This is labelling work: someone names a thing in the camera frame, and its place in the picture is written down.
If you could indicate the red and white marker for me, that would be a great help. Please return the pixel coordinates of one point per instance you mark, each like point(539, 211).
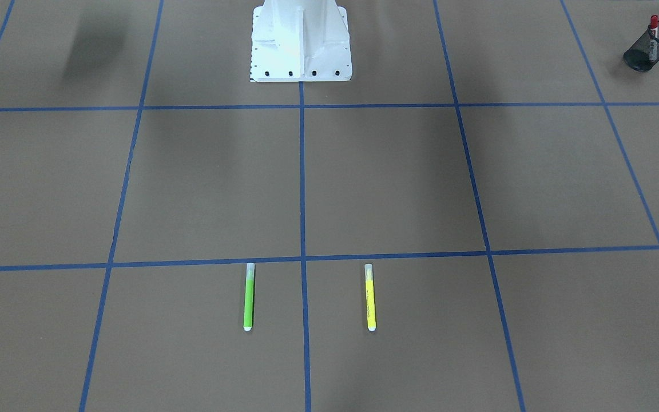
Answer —
point(653, 32)

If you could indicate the green highlighter marker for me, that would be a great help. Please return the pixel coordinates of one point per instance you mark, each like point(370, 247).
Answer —
point(249, 299)

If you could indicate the yellow highlighter marker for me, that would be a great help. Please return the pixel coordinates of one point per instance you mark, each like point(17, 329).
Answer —
point(369, 297)

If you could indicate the black mesh cup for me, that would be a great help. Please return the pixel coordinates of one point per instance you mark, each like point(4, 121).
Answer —
point(643, 55)

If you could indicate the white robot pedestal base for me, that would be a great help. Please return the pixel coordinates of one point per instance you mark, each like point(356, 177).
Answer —
point(300, 41)

